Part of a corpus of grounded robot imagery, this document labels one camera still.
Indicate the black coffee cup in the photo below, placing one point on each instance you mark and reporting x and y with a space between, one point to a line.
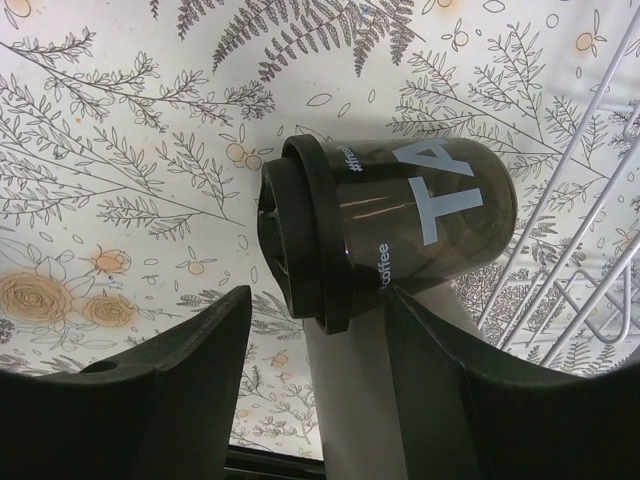
420 213

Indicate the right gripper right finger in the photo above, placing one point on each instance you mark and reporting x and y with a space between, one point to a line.
468 410

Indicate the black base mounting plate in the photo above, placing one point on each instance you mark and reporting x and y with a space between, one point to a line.
243 463

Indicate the floral tablecloth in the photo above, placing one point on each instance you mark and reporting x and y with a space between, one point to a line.
132 138

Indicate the black coffee cup lid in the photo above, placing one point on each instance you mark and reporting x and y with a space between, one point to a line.
301 236

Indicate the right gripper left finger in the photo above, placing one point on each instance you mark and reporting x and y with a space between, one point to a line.
160 410

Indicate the white wire dish rack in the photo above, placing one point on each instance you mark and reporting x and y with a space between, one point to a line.
565 295

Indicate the grey cup with straws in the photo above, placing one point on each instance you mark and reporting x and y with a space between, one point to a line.
387 401

